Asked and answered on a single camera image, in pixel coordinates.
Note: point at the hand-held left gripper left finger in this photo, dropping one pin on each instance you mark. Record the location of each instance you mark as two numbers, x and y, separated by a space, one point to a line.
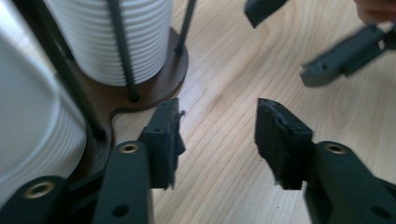
162 146

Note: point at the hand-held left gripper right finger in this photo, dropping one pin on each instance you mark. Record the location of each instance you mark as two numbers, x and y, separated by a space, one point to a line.
281 146

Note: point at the white plate stack near camera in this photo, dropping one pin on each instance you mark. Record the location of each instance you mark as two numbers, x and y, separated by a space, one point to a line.
31 118

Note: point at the brown wooden black-rod cup rack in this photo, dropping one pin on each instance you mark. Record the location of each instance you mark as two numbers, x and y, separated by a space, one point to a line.
155 84

